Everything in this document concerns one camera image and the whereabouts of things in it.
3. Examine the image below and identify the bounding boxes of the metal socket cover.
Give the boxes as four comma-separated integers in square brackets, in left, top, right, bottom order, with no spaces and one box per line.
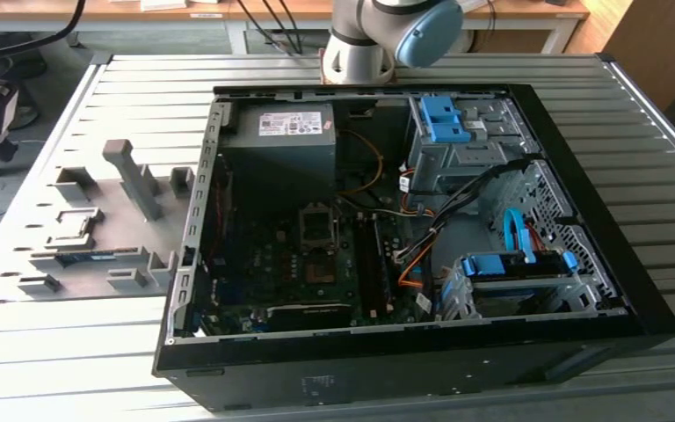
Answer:
[297,202,341,251]

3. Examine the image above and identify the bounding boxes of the CPU socket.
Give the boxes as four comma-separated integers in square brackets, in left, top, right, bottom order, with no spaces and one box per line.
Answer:
[301,250,343,287]

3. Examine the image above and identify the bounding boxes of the grey parts rack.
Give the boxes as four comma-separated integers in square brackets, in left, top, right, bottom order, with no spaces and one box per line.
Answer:
[14,138,198,304]

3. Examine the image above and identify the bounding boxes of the RAM stick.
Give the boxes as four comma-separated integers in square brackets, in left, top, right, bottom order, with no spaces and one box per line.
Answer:
[31,249,141,266]

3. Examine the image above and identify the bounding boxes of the wooden top desk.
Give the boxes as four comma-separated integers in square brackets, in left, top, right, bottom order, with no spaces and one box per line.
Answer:
[0,0,235,35]
[225,0,592,56]

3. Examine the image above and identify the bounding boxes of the grey power supply unit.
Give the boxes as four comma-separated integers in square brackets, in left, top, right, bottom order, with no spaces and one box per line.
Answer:
[218,101,339,199]

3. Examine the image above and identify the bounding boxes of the white box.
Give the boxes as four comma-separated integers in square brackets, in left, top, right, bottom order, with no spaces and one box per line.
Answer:
[141,0,190,12]

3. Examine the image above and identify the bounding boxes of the green motherboard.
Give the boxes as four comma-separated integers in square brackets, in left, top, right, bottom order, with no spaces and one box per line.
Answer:
[197,200,440,338]

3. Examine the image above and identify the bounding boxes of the black graphics card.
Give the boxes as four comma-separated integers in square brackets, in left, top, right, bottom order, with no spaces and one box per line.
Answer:
[265,301,354,333]

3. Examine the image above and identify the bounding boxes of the black RAM slot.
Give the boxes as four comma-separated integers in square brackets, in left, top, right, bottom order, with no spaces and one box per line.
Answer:
[371,214,397,318]
[353,211,378,317]

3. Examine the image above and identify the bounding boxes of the blue plastic drive latch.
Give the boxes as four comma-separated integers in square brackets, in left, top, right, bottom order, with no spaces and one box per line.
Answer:
[421,95,473,144]

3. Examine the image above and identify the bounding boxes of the grey optical drive cage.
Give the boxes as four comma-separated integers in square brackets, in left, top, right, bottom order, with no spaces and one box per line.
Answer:
[406,95,545,198]

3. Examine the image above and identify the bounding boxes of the black PC case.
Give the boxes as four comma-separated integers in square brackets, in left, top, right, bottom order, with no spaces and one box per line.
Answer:
[150,83,675,413]

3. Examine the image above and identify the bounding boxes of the blue disk carrier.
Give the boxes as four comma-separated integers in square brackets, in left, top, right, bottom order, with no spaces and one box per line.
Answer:
[458,251,580,282]

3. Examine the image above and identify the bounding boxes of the grey hard disk cage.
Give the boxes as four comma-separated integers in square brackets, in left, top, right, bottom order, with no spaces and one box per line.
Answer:
[438,251,606,321]

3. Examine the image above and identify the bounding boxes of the black hard disk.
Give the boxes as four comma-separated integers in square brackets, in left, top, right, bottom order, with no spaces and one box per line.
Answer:
[506,252,568,278]

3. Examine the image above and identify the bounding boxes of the wooden cabinet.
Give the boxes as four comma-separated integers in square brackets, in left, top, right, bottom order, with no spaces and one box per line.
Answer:
[565,0,675,113]

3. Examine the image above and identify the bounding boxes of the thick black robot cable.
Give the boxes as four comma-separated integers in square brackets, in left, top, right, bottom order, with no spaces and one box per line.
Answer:
[0,0,88,58]

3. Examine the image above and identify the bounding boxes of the orange wires with white plug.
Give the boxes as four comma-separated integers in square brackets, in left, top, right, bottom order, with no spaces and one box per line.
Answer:
[397,163,437,220]

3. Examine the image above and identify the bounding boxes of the orange data wire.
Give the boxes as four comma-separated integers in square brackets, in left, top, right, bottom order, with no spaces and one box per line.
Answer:
[398,244,437,290]

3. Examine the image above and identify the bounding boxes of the black wire bundle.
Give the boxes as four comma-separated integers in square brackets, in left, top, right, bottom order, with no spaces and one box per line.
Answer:
[396,158,536,265]

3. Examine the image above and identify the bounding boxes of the blue flat data wire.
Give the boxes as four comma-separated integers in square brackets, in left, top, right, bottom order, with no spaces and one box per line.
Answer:
[502,207,545,265]

